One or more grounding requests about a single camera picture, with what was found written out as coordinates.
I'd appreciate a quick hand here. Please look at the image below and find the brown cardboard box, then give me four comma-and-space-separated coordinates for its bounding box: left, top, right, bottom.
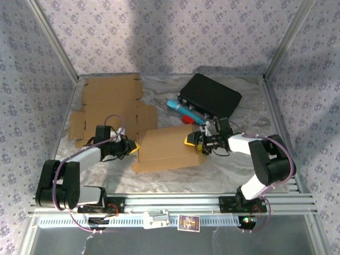
68, 75, 158, 149
132, 124, 207, 174

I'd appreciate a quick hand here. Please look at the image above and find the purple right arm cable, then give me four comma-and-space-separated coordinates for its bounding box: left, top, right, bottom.
228, 120, 297, 234

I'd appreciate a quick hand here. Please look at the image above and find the black hard case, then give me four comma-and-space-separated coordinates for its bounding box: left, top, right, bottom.
177, 73, 243, 124

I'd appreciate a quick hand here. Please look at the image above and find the white slotted cable duct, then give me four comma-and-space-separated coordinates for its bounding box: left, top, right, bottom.
38, 215, 241, 229

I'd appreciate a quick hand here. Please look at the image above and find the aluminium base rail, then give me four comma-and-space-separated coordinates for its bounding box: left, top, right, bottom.
28, 192, 319, 216

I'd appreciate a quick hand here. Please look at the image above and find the colourful printed card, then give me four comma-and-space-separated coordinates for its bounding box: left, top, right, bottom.
177, 214, 201, 233

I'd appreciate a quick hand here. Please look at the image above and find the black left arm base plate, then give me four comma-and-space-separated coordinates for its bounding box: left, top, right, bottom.
76, 195, 126, 215

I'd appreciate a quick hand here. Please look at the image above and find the white plastic bracket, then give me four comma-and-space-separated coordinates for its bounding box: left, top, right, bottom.
142, 209, 171, 230

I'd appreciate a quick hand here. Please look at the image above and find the black controller board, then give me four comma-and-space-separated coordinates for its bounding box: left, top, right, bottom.
237, 215, 258, 231
87, 216, 110, 231

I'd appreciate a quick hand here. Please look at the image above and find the blue tube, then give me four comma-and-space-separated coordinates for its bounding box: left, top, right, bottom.
166, 99, 207, 125

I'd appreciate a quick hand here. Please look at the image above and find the black right controller board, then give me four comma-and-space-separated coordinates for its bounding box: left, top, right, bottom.
237, 215, 258, 231

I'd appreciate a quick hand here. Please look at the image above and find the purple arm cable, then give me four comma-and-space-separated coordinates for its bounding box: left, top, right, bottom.
52, 114, 126, 235
228, 120, 297, 234

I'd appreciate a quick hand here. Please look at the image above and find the aluminium side rail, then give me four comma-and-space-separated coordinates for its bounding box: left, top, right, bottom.
261, 74, 311, 194

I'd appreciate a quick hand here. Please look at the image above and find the aluminium frame post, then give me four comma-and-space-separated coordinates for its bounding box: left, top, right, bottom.
263, 0, 318, 79
25, 0, 80, 80

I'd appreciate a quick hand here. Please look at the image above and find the black left controller board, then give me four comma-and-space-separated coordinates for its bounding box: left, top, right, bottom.
87, 216, 110, 231

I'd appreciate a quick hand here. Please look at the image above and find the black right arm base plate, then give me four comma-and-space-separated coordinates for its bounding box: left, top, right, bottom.
218, 195, 268, 214

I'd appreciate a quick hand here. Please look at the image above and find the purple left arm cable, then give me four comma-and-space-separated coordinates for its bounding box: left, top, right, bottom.
52, 114, 126, 235

